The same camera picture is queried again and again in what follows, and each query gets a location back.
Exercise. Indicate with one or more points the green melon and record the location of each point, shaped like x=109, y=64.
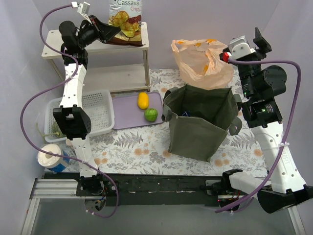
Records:
x=56, y=130

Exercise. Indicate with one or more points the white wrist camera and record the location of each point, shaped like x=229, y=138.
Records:
x=82, y=9
x=236, y=49

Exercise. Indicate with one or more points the beige capped bottle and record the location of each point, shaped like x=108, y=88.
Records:
x=68, y=142

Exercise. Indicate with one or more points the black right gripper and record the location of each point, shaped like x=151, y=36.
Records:
x=256, y=54

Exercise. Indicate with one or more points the white two-tier shelf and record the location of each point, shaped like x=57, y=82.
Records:
x=123, y=78

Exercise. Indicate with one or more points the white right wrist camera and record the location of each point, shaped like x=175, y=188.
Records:
x=236, y=49

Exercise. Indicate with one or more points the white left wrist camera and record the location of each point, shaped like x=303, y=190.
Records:
x=82, y=9

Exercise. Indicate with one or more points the green canvas tote bag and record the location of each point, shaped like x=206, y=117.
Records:
x=213, y=116

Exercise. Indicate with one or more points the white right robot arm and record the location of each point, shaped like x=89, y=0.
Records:
x=262, y=80

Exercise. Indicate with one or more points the floral patterned table mat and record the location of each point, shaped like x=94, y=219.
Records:
x=144, y=150

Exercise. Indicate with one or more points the orange plastic grocery bag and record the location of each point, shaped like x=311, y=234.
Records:
x=200, y=65

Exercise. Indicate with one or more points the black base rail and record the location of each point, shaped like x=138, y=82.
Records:
x=140, y=189

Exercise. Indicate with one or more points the white paper towel roll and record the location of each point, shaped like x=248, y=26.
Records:
x=50, y=161

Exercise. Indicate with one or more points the yellow mango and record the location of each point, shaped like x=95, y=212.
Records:
x=143, y=100

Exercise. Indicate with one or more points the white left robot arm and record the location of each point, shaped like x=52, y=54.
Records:
x=72, y=120

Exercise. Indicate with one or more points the aluminium frame rail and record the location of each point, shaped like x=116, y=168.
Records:
x=47, y=189

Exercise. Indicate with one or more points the purple plastic tray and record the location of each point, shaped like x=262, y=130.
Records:
x=127, y=113

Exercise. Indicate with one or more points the cassava chips bag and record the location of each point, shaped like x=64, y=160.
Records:
x=127, y=15

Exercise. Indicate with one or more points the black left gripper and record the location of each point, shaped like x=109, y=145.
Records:
x=98, y=28

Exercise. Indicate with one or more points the white perforated plastic basket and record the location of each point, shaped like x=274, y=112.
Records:
x=97, y=105

